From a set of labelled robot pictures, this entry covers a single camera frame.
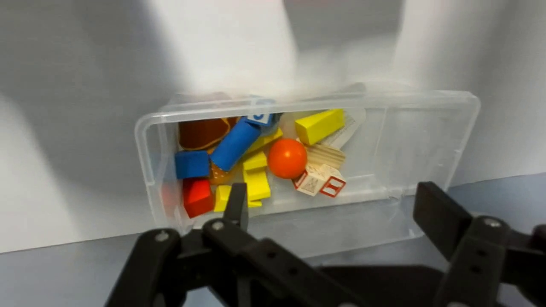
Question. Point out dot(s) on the red block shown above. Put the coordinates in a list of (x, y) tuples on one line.
[(198, 196)]

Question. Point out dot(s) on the blue cylinder block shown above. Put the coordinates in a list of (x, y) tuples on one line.
[(234, 145)]

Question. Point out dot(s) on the blue cube block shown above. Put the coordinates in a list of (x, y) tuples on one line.
[(191, 164)]

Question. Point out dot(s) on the long yellow block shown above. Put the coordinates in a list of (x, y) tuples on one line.
[(319, 126)]

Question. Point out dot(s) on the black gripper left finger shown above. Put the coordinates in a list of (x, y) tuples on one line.
[(171, 261)]

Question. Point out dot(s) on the clear plastic container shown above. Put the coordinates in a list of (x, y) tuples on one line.
[(409, 142)]

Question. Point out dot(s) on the flat yellow block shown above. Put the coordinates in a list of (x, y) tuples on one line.
[(256, 179)]

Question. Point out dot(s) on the orange ball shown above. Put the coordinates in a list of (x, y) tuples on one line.
[(287, 159)]

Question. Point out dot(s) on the brown wooden block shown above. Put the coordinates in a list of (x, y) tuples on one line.
[(201, 133)]

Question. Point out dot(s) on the white cube with blue print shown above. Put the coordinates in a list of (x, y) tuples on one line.
[(263, 113)]

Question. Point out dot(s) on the white cube with red print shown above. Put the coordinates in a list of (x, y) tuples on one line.
[(317, 183)]

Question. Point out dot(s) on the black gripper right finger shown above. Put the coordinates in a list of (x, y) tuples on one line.
[(478, 261)]

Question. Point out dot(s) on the small yellow block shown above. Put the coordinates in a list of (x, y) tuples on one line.
[(222, 198)]

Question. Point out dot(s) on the pale wooden flat block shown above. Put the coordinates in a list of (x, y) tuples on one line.
[(326, 155)]

